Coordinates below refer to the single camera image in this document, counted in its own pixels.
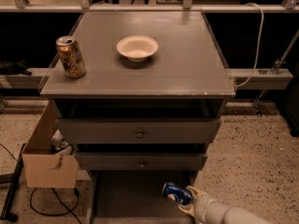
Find black stand leg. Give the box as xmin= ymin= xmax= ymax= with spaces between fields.
xmin=0 ymin=144 xmax=24 ymax=223

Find grey drawer cabinet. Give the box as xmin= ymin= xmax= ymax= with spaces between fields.
xmin=39 ymin=10 xmax=236 ymax=173

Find black floor cable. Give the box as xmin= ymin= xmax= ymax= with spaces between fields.
xmin=29 ymin=187 xmax=82 ymax=224

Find grey top drawer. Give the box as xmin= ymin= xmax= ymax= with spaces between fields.
xmin=56 ymin=119 xmax=221 ymax=144

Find black object on rail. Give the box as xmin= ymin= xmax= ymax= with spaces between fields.
xmin=0 ymin=61 xmax=32 ymax=76

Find grey bottom drawer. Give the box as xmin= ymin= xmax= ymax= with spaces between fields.
xmin=86 ymin=171 xmax=195 ymax=224

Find metal diagonal strut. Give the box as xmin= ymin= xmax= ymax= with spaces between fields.
xmin=253 ymin=29 xmax=299 ymax=117

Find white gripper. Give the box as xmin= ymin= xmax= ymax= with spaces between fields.
xmin=178 ymin=186 xmax=226 ymax=224

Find gold soda can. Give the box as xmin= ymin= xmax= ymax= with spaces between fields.
xmin=56 ymin=36 xmax=86 ymax=78

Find crumpled items in box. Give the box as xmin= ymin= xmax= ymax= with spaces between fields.
xmin=50 ymin=130 xmax=73 ymax=155

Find white bowl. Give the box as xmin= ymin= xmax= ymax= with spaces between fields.
xmin=117 ymin=35 xmax=159 ymax=63

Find grey drawer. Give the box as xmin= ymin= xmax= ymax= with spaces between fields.
xmin=75 ymin=152 xmax=207 ymax=171
xmin=86 ymin=171 xmax=195 ymax=224
xmin=56 ymin=119 xmax=221 ymax=144

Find cardboard box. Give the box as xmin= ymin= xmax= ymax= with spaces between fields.
xmin=22 ymin=104 xmax=78 ymax=189

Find white cable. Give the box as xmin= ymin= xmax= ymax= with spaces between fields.
xmin=233 ymin=2 xmax=265 ymax=90

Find blue pepsi can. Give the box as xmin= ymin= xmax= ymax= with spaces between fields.
xmin=162 ymin=182 xmax=192 ymax=205

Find grey middle drawer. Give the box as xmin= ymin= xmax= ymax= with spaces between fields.
xmin=75 ymin=152 xmax=207 ymax=171

